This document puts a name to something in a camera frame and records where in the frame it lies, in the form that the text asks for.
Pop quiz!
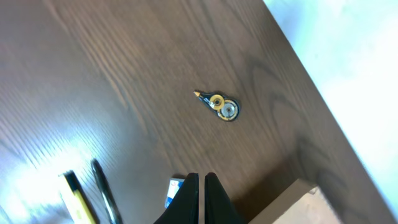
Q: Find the yellow highlighter marker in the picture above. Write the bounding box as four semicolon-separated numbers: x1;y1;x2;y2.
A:
58;170;96;224

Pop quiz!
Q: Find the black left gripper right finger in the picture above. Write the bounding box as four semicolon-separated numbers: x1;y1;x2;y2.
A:
205;172;245;224

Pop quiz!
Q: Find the correction tape dispenser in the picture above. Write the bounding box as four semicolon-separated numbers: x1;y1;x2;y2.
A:
193;90;241;122

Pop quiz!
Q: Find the black pen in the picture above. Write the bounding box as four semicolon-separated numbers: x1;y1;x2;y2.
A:
91;159;123;224

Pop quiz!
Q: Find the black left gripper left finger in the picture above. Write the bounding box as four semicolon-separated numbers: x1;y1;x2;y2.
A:
154;173;199;224

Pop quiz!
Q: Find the blue white eraser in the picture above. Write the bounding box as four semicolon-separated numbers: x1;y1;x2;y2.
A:
165;178;184;208

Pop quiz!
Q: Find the brown cardboard box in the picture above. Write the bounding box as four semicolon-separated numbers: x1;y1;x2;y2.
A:
250;179;343;224

